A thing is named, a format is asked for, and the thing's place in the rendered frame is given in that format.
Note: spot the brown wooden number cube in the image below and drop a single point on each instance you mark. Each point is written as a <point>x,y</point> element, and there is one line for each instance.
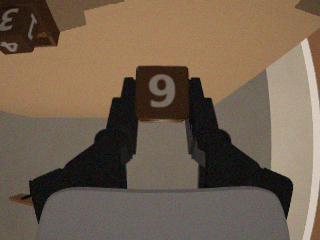
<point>18,30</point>
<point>162,94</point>

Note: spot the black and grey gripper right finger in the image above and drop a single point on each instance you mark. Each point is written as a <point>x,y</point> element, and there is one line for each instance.
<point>218,160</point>

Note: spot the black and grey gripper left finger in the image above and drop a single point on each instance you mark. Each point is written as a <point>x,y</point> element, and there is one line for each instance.
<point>103,163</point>

